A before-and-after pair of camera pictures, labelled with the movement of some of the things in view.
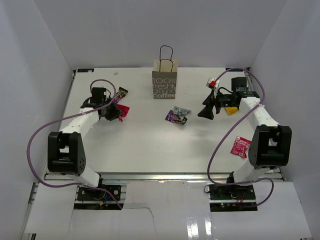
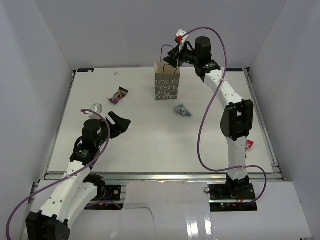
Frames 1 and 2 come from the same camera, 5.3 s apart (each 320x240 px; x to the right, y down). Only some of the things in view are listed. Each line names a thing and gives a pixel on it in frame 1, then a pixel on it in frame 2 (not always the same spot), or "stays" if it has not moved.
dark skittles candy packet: (121, 93) stays
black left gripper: (115, 111) to (122, 124)
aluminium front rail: (155, 176) stays
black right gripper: (207, 112) to (176, 54)
